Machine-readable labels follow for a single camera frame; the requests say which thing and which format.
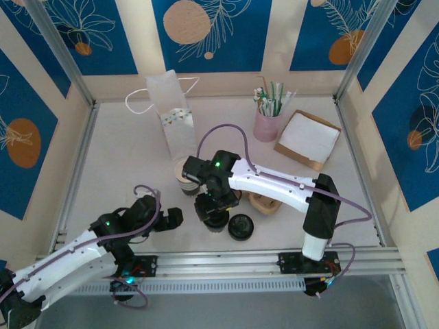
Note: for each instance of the white cartoon animal paper bag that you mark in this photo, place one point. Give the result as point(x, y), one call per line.
point(171, 113)

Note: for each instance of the brown wooden stirrer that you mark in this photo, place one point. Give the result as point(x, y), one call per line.
point(264, 84)

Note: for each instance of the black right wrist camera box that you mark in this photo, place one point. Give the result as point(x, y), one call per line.
point(195, 168)

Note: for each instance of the brown cardboard napkin tray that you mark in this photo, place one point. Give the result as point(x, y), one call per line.
point(302, 159)

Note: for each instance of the white paper-wrapped straw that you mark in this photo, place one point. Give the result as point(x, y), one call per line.
point(289, 97)

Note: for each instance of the paper coffee cup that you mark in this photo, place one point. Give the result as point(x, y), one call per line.
point(185, 186)

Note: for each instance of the black controller box with LED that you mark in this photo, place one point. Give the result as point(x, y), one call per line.
point(313, 289)
point(123, 291)

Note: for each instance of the black plastic cup lid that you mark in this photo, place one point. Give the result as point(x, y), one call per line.
point(241, 228)

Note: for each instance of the white napkin stack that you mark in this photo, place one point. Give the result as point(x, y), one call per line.
point(308, 137)

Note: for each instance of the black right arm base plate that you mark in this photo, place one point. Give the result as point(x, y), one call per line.
point(289, 264)

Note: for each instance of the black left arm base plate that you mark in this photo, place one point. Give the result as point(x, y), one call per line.
point(147, 265)

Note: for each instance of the coffee cup with black lid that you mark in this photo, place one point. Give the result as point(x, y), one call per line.
point(216, 227)

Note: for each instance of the aluminium frame post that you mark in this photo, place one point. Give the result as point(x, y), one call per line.
point(63, 51)
point(365, 51)

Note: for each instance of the white green printed straw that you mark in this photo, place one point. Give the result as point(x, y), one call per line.
point(267, 106)
point(259, 99)

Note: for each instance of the aluminium frame leg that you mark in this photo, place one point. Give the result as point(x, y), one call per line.
point(406, 301)

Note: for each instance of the blue floral wall panel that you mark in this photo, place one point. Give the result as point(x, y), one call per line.
point(37, 44)
point(240, 34)
point(20, 103)
point(103, 34)
point(391, 48)
point(308, 34)
point(411, 154)

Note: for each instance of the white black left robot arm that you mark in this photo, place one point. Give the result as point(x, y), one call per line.
point(68, 264)

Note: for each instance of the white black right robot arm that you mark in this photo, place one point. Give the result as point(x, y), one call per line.
point(274, 186)

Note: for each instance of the brown cardboard cup carrier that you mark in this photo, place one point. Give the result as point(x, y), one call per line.
point(264, 205)

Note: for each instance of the aluminium mounting rail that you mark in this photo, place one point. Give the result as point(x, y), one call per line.
point(219, 264)

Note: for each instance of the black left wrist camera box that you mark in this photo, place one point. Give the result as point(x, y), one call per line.
point(144, 207)

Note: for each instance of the pink straw holder cup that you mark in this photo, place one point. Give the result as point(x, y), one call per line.
point(267, 127)

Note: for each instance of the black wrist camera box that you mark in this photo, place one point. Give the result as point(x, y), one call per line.
point(144, 207)
point(195, 168)

